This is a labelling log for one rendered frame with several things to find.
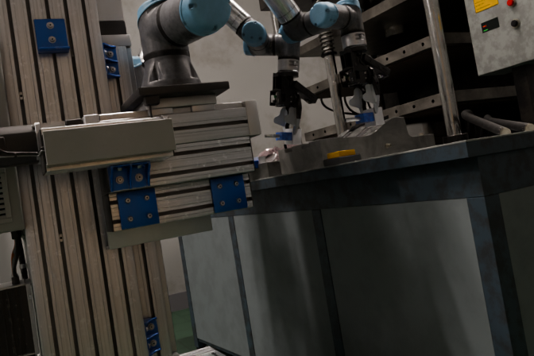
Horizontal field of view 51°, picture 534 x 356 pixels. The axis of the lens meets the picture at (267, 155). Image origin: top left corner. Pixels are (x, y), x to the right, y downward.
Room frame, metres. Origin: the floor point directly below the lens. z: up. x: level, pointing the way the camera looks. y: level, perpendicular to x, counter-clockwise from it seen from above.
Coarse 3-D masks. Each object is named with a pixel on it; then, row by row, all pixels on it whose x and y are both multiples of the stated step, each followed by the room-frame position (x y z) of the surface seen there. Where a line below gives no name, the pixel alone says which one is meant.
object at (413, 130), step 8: (432, 120) 2.79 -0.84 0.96; (440, 120) 2.82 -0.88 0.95; (408, 128) 2.70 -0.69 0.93; (416, 128) 2.73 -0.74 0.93; (424, 128) 2.76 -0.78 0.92; (432, 128) 2.78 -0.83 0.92; (440, 128) 2.81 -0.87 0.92; (464, 128) 2.89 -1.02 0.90; (440, 136) 2.81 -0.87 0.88; (440, 144) 2.80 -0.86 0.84
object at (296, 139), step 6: (282, 132) 1.91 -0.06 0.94; (288, 132) 1.93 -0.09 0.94; (300, 132) 1.94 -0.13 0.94; (276, 138) 1.95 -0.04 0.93; (282, 138) 1.91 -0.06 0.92; (288, 138) 1.93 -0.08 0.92; (294, 138) 1.93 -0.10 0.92; (300, 138) 1.95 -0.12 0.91; (288, 144) 1.95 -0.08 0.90; (294, 144) 1.93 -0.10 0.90; (300, 144) 1.95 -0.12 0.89
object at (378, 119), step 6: (372, 108) 1.74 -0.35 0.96; (378, 108) 1.75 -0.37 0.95; (360, 114) 1.73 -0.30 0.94; (366, 114) 1.73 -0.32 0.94; (372, 114) 1.74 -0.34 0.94; (378, 114) 1.75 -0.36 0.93; (348, 120) 1.71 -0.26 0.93; (354, 120) 1.73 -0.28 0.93; (360, 120) 1.74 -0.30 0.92; (366, 120) 1.73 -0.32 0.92; (372, 120) 1.74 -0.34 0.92; (378, 120) 1.75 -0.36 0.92; (366, 126) 1.78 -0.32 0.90; (372, 126) 1.79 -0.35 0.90
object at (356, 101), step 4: (356, 88) 1.78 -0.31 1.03; (360, 88) 1.79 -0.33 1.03; (356, 92) 1.78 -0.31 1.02; (360, 92) 1.78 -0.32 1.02; (364, 92) 1.78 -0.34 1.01; (356, 96) 1.78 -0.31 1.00; (360, 96) 1.78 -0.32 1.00; (352, 100) 1.77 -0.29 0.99; (356, 100) 1.78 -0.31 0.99; (360, 100) 1.79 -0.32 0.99; (352, 104) 1.78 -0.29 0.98; (356, 104) 1.78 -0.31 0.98; (360, 104) 1.79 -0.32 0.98; (364, 104) 1.79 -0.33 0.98; (360, 108) 1.79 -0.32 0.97; (364, 108) 1.79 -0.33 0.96
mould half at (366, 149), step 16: (384, 128) 1.92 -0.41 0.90; (400, 128) 1.96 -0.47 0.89; (320, 144) 1.78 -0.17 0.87; (336, 144) 1.81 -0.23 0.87; (352, 144) 1.84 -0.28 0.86; (368, 144) 1.88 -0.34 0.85; (384, 144) 1.91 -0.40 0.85; (400, 144) 1.95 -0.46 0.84; (416, 144) 1.99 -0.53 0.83; (432, 144) 2.02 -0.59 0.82; (288, 160) 1.95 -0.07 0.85; (304, 160) 1.87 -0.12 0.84; (320, 160) 1.79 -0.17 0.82
